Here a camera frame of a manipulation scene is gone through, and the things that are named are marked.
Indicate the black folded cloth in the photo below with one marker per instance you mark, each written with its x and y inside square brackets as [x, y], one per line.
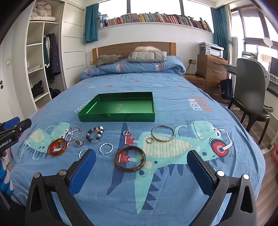
[37, 89]

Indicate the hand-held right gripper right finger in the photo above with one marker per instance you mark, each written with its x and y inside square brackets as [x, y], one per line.
[199, 173]

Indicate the computer monitor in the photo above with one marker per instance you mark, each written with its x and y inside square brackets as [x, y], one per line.
[274, 66]

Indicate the grey desk chair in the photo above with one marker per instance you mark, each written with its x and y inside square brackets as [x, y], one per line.
[249, 84]

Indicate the grey down jacket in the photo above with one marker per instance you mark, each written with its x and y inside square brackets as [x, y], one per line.
[145, 57]

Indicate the grey desk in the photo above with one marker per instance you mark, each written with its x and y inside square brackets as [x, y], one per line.
[230, 67]

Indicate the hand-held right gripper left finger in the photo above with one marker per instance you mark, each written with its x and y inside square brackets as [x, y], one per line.
[83, 171]

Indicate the blue pillow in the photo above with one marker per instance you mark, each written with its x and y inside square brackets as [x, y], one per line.
[139, 67]

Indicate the white grey printer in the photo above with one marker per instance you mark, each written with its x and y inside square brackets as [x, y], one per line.
[211, 50]

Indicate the wooden headboard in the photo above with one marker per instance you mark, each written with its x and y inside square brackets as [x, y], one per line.
[113, 49]

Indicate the wall socket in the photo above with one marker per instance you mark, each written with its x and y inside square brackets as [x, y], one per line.
[192, 61]

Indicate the row of books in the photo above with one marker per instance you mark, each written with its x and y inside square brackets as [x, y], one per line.
[152, 18]

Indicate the hanging dark clothes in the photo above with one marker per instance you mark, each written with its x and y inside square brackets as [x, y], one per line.
[53, 56]

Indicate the blue dinosaur print bedsheet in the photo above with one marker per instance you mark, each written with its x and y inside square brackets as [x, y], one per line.
[173, 104]

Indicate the white open wardrobe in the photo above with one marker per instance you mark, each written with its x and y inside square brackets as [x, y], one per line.
[72, 43]

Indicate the low wooden cabinet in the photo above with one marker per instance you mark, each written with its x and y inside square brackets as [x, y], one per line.
[208, 87]

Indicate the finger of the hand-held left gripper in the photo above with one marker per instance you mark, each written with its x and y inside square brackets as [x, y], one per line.
[12, 122]
[23, 125]

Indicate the dark bag in wardrobe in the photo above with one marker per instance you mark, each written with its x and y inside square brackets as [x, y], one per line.
[54, 93]

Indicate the white bedding bundle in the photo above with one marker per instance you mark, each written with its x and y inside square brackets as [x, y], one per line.
[42, 10]

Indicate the red stool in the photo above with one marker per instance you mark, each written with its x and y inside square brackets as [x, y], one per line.
[274, 152]

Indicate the beige fur collar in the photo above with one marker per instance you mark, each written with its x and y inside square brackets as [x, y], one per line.
[146, 49]

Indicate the grey plush garment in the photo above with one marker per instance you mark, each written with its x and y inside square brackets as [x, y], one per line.
[107, 59]

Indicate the dark brown bangle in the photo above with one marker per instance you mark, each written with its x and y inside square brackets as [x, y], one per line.
[130, 169]

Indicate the dark blue tote bag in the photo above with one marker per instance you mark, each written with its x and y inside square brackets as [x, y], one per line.
[226, 89]

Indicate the amber orange bangle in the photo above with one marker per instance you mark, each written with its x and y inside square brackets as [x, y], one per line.
[52, 152]

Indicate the folded light clothes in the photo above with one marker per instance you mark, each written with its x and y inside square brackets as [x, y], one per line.
[34, 69]

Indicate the wooden chest of drawers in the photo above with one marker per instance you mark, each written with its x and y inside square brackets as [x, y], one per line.
[210, 67]

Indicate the green jewelry tray box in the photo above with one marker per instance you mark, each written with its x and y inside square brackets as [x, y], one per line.
[117, 106]

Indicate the white round lamp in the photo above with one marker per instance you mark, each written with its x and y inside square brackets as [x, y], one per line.
[268, 41]

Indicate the teal curtain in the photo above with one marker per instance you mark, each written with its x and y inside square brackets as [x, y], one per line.
[91, 24]
[220, 28]

